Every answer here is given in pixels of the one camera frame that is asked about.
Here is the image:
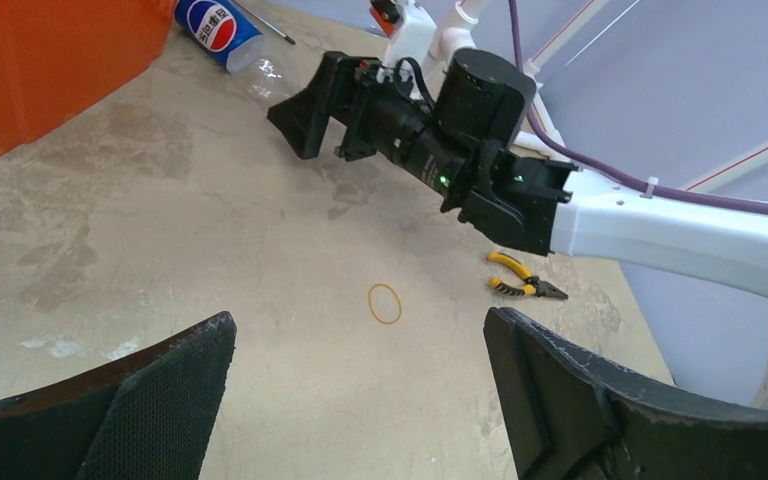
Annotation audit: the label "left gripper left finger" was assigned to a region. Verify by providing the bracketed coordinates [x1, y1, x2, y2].
[0, 312, 237, 479]

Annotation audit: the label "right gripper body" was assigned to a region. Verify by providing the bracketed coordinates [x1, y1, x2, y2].
[323, 56, 424, 163]

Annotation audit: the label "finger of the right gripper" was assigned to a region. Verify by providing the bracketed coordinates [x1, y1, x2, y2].
[267, 51, 358, 160]

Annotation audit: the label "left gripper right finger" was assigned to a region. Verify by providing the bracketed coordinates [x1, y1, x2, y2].
[483, 307, 768, 479]

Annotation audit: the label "Pepsi bottle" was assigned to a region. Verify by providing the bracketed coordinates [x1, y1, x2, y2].
[174, 0, 295, 104]

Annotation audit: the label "orange plastic bin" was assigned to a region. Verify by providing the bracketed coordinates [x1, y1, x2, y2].
[0, 0, 176, 155]

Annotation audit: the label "black yellow long screwdriver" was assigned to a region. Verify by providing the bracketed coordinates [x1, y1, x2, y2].
[233, 0, 297, 45]

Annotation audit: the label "yellow black pliers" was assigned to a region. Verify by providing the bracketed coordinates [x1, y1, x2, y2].
[486, 251, 569, 301]

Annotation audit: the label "yellow rubber band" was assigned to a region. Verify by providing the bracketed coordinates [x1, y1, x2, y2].
[367, 283, 403, 326]

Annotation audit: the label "white PVC pipe frame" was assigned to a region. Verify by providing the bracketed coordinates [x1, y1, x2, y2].
[420, 0, 768, 193]

